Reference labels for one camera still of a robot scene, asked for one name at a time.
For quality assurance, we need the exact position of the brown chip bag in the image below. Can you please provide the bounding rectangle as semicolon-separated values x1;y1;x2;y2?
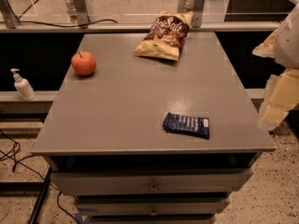
134;11;193;61

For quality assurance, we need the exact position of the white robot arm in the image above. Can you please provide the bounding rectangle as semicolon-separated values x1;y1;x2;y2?
252;5;299;131

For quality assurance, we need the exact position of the blue rxbar wrapper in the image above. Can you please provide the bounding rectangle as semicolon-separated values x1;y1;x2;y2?
163;113;209;139

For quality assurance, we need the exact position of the grey drawer cabinet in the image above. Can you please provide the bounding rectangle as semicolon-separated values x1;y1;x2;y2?
33;33;275;224

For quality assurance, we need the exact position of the red apple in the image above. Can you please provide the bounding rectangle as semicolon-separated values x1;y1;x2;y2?
71;51;96;77

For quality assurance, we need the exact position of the upper grey drawer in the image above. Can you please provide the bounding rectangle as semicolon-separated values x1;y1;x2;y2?
50;169;252;196

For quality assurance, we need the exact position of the grey drawer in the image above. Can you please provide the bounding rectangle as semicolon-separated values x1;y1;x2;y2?
50;169;252;196
75;198;229;216

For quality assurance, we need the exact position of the lower grey drawer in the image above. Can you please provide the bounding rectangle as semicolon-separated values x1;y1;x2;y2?
75;198;229;216

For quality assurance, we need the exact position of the white pump bottle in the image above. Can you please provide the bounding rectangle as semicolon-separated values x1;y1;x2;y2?
10;68;36;101

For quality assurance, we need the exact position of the left metal bracket post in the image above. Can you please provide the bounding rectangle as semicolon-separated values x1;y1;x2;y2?
64;0;90;28

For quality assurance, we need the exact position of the metal bracket post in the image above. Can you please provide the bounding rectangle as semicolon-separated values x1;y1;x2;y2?
178;0;205;28
64;0;90;28

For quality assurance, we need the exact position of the right metal bracket post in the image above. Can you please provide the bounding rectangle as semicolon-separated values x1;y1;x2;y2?
178;0;205;28

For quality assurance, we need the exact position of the black floor cable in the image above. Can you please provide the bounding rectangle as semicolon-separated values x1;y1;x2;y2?
0;128;82;224

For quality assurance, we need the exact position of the black cable on ledge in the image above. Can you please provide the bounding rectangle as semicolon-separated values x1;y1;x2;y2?
19;18;119;29

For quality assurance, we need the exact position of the far left metal post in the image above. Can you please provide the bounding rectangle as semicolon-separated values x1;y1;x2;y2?
0;0;20;29

